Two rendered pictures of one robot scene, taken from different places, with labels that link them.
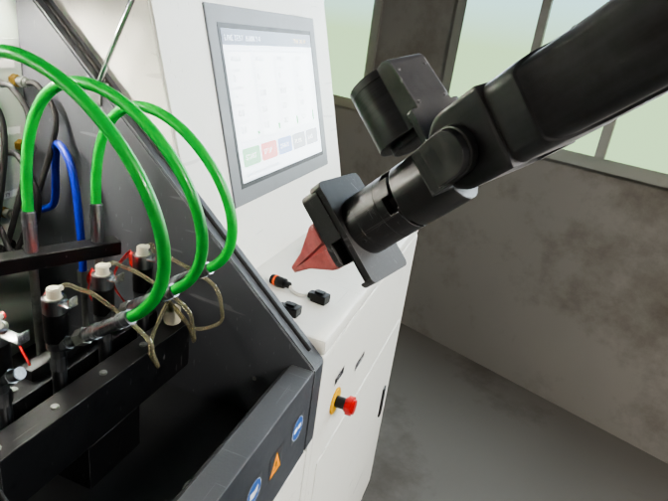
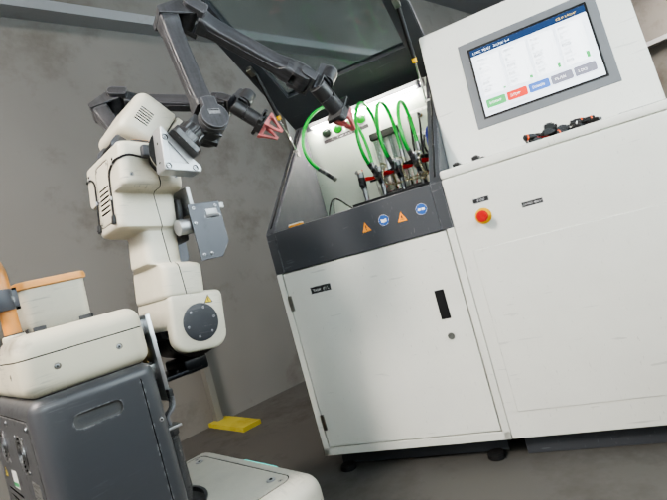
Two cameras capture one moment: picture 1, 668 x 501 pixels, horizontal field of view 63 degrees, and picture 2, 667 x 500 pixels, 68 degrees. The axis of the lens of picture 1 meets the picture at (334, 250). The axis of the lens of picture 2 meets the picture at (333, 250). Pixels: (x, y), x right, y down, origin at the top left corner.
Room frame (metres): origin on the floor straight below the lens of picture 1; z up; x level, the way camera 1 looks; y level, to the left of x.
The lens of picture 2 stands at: (0.52, -1.67, 0.80)
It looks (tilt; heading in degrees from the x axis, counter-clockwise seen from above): 1 degrees up; 96
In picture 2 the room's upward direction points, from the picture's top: 15 degrees counter-clockwise
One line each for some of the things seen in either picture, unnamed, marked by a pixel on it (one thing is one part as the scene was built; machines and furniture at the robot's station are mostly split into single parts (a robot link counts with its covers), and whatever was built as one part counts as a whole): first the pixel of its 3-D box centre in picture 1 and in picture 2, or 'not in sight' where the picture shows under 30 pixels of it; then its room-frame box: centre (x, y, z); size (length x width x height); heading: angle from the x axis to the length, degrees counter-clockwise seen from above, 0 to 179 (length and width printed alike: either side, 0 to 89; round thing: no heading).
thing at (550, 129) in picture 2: not in sight; (560, 127); (1.15, -0.02, 1.01); 0.23 x 0.11 x 0.06; 162
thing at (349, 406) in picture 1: (344, 404); (482, 215); (0.83, -0.06, 0.80); 0.05 x 0.04 x 0.05; 162
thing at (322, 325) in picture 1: (336, 259); (551, 144); (1.11, -0.01, 0.96); 0.70 x 0.22 x 0.03; 162
